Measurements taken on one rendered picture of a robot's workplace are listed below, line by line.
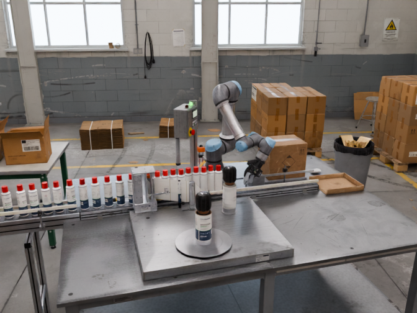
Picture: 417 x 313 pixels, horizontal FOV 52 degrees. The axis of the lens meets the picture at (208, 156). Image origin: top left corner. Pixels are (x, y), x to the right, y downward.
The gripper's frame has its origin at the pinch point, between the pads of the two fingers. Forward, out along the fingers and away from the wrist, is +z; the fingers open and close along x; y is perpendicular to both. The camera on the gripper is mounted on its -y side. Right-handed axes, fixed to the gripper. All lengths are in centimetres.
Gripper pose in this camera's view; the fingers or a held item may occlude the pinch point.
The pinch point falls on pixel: (244, 182)
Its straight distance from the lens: 298.6
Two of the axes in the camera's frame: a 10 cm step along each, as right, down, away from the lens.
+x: 8.4, 3.9, 3.9
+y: 2.7, 3.2, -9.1
